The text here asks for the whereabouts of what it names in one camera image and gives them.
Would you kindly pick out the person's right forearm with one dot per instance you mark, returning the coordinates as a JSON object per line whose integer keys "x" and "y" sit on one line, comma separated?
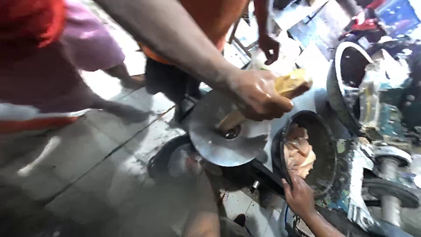
{"x": 320, "y": 225}

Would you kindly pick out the person's right hand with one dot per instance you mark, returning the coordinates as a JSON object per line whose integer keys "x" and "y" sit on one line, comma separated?
{"x": 301, "y": 196}

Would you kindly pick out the clear plastic bag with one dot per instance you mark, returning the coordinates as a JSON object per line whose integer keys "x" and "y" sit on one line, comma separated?
{"x": 370, "y": 95}

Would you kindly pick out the person's legs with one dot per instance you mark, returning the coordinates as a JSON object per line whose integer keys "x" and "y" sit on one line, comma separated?
{"x": 203, "y": 210}

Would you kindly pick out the black tub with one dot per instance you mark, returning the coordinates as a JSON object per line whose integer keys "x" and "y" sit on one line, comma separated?
{"x": 159, "y": 158}

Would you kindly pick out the bucket with white rim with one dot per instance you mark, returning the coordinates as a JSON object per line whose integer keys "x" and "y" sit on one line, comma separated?
{"x": 337, "y": 90}

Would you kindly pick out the crumpled white plastic bag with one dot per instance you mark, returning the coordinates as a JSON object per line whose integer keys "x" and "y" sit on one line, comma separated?
{"x": 357, "y": 184}

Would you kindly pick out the person's right fingers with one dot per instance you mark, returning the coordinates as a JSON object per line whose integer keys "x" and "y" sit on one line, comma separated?
{"x": 297, "y": 181}

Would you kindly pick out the grey metal double-disc stand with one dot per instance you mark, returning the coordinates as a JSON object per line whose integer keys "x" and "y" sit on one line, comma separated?
{"x": 389, "y": 192}

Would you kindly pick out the black round bowl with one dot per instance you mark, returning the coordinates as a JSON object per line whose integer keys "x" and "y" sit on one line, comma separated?
{"x": 324, "y": 151}

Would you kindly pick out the round metal grinder tray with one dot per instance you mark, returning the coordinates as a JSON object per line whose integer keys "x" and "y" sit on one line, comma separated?
{"x": 212, "y": 141}

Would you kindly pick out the person's left hand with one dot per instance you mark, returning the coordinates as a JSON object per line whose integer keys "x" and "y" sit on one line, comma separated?
{"x": 255, "y": 93}

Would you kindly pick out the red object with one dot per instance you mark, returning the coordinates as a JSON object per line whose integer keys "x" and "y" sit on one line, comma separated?
{"x": 363, "y": 23}

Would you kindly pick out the person's left fingers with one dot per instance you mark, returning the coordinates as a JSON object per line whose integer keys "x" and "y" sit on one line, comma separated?
{"x": 279, "y": 104}

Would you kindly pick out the person's right thumb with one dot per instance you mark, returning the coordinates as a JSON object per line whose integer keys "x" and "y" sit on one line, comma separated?
{"x": 286, "y": 189}

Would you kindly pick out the white translucent plastic bag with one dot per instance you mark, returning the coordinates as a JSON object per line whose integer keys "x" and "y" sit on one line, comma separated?
{"x": 283, "y": 62}

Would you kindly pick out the black grinder body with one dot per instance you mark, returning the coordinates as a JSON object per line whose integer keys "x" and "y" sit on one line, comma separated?
{"x": 264, "y": 174}

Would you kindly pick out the person's left forearm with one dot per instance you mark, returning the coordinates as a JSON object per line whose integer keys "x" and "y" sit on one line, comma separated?
{"x": 184, "y": 42}

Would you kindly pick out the pile of pink meat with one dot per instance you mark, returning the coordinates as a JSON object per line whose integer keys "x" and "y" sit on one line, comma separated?
{"x": 299, "y": 151}

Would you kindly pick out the blue crate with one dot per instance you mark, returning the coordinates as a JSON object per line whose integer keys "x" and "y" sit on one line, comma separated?
{"x": 398, "y": 16}

